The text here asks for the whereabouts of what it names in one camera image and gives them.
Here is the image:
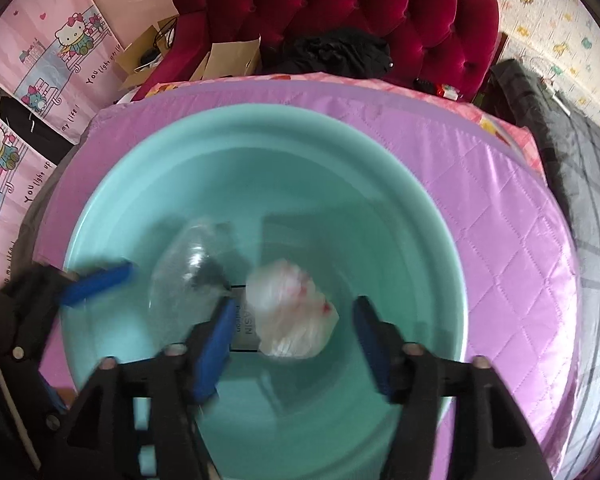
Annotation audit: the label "clear plastic zip bag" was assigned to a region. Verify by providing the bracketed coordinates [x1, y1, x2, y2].
[148, 221, 230, 348]

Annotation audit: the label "white plastic bag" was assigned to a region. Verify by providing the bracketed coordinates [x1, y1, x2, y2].
[245, 260, 339, 360]

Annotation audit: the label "teal plastic basin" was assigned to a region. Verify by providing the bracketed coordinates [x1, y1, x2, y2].
[61, 104, 468, 479]

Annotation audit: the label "purple quilted table cover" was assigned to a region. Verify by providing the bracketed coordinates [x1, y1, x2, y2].
[19, 75, 579, 470]

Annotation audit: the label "cardboard box on floor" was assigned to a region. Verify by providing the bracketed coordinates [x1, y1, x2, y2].
[114, 15, 178, 91]

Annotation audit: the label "hello kitty pink curtain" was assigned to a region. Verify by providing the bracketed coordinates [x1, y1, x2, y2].
[0, 0, 123, 286]

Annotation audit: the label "pink checkered under cloth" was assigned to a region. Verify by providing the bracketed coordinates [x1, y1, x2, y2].
[147, 74, 545, 182]

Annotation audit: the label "grey plaid bed blanket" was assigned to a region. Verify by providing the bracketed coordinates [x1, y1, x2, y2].
[491, 60, 600, 479]

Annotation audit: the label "cardboard box on sofa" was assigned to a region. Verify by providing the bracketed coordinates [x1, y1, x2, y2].
[189, 38, 261, 81]

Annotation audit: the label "black clothing on sofa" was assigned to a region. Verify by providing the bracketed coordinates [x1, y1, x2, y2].
[261, 28, 393, 79]

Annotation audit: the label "red velvet tufted sofa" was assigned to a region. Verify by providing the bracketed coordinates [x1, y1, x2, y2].
[134, 0, 500, 101]

